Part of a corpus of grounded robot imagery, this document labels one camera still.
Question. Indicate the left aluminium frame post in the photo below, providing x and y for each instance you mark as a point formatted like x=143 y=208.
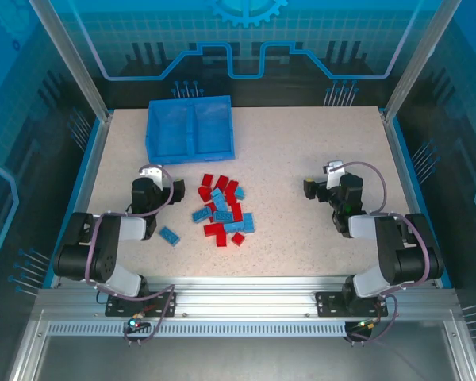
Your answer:
x=77 y=65

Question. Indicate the metal base tray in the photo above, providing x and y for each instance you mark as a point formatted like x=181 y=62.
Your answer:
x=242 y=357

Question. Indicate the blue two-compartment bin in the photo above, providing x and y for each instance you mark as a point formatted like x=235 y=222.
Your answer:
x=190 y=131

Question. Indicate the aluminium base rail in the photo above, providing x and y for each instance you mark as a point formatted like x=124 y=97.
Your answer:
x=242 y=293

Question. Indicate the aluminium frame post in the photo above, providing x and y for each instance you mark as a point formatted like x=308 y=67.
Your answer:
x=418 y=59
x=77 y=65

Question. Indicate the left table side rail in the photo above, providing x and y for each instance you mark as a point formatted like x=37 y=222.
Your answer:
x=96 y=151

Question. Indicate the right table side rail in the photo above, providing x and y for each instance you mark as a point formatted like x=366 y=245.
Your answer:
x=399 y=158

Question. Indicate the right aluminium frame post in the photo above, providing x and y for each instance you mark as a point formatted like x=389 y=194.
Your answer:
x=418 y=59

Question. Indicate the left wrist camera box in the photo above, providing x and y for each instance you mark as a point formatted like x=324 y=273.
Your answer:
x=150 y=172

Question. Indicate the table side rail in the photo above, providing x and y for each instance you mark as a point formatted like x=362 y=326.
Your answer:
x=96 y=151
x=399 y=158

